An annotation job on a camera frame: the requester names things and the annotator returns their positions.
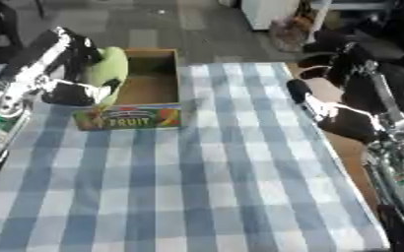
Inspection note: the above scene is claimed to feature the brown bag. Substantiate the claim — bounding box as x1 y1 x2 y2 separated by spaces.
269 11 318 53

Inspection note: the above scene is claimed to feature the cardboard box with fruit print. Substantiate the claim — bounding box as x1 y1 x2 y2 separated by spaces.
71 47 185 132

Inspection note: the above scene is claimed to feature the black chair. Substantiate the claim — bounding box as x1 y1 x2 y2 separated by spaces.
0 0 47 63

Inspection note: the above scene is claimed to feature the green pear-shaped toy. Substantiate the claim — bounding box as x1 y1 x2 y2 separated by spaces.
86 45 130 107

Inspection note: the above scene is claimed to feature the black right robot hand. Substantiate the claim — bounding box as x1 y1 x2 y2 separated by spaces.
285 38 404 146

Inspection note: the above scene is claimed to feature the white cabinet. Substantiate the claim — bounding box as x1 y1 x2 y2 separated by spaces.
237 0 303 32

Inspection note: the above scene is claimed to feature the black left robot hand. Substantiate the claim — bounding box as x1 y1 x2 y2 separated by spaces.
0 27 125 118

